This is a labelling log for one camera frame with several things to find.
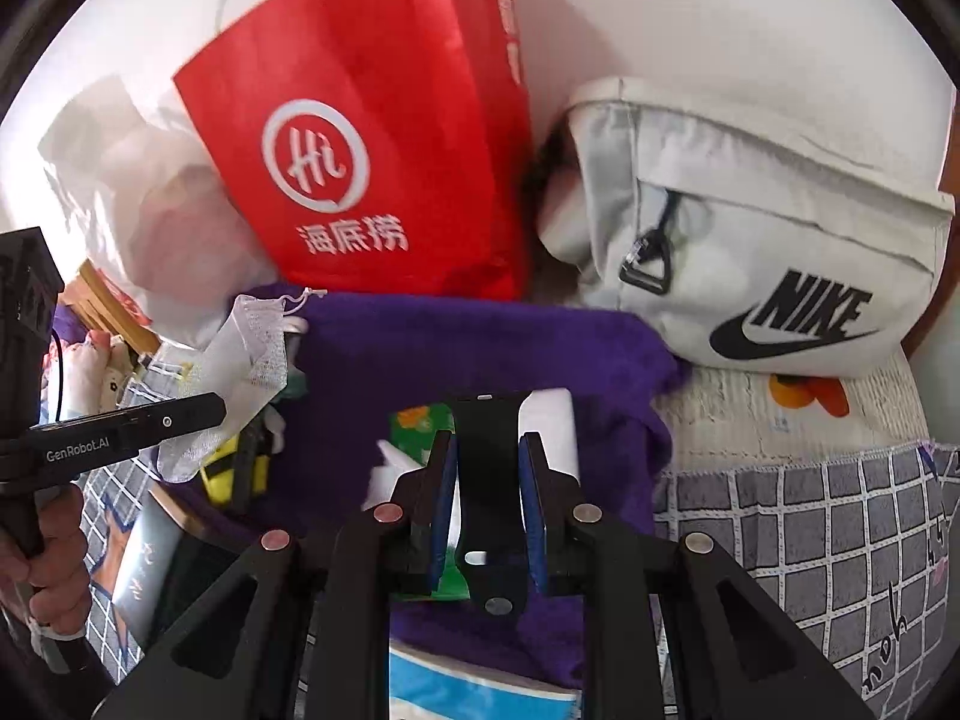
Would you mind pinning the red paper bag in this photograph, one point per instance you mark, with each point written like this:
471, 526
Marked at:
390, 52

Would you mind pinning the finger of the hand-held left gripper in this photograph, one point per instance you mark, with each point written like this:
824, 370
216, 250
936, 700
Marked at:
187, 412

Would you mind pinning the yellow zip pouch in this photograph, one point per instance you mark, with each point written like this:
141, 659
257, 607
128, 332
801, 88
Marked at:
217, 476

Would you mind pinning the person's left hand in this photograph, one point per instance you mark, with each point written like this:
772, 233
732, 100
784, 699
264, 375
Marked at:
60, 562

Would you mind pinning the dark glossy box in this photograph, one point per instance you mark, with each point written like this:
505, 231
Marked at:
165, 577

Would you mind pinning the purple plush toy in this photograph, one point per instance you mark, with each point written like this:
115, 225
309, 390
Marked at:
73, 322

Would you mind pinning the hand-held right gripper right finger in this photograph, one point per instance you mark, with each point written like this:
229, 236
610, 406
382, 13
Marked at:
534, 510

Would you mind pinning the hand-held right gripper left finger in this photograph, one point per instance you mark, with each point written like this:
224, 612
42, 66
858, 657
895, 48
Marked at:
444, 510

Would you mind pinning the purple towel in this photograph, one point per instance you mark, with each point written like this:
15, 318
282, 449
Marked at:
420, 345

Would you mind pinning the white rectangular block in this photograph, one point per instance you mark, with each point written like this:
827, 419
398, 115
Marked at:
555, 420

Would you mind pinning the blue tissue pack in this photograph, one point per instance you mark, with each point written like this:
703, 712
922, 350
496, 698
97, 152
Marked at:
450, 682

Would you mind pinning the grey plaid bedsheet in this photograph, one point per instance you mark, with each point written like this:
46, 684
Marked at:
787, 540

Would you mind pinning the white plastic bag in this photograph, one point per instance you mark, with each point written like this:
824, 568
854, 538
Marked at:
150, 187

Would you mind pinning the grey waist bag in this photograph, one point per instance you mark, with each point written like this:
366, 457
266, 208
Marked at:
750, 240

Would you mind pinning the white crumpled tissue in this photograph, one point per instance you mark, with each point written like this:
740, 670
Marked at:
382, 476

